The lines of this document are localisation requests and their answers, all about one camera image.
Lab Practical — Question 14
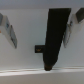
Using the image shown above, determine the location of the white sliding door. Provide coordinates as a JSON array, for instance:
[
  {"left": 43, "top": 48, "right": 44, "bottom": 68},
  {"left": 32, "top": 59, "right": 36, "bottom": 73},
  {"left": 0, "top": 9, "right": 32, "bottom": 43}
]
[{"left": 0, "top": 7, "right": 84, "bottom": 72}]

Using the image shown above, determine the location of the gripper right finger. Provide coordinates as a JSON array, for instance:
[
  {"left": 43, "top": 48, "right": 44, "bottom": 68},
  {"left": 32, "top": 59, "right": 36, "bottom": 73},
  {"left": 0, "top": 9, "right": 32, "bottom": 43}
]
[{"left": 62, "top": 7, "right": 84, "bottom": 49}]

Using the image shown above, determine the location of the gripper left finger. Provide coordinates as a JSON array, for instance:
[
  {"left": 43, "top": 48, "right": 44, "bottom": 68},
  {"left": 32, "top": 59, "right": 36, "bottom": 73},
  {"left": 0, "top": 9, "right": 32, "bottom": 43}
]
[{"left": 0, "top": 12, "right": 18, "bottom": 50}]

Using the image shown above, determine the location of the black door handle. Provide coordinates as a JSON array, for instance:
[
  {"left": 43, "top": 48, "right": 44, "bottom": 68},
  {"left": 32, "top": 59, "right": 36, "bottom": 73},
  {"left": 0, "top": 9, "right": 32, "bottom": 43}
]
[{"left": 34, "top": 7, "right": 72, "bottom": 72}]

